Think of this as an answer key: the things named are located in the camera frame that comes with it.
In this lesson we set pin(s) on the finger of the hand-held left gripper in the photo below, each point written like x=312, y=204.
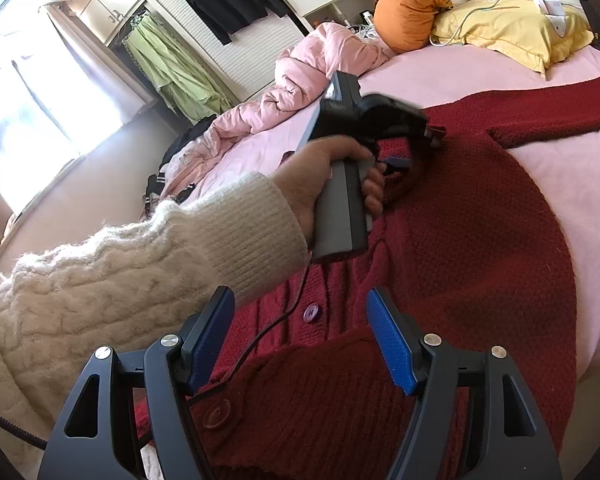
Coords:
x=395, y=112
x=397, y=165

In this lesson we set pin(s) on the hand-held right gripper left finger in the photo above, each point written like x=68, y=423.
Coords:
x=212, y=330

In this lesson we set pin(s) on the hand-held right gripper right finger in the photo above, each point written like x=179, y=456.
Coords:
x=392, y=345

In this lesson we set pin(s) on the dark red knit cardigan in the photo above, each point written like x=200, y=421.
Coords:
x=455, y=240

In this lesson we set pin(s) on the green hanging clothes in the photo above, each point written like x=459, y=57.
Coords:
x=175, y=70

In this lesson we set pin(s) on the person's left hand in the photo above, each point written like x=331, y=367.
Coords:
x=305, y=180

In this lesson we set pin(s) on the pink duvet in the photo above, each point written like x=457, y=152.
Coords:
x=320, y=55

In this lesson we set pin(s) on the orange pillow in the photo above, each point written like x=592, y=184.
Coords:
x=410, y=10

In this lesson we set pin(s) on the yellow pillow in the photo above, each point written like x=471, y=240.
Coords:
x=510, y=30

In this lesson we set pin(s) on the white slatted wardrobe door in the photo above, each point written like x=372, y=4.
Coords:
x=260, y=55

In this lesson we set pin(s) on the black white striped garment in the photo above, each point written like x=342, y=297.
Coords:
x=152, y=187

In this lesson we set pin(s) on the pink bed sheet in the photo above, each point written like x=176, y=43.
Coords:
x=580, y=175

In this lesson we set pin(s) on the bright window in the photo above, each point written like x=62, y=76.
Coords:
x=25, y=110

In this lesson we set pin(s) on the beige curtain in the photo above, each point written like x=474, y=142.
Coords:
x=90, y=60

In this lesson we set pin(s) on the white upper cabinet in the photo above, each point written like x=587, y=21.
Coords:
x=105, y=5

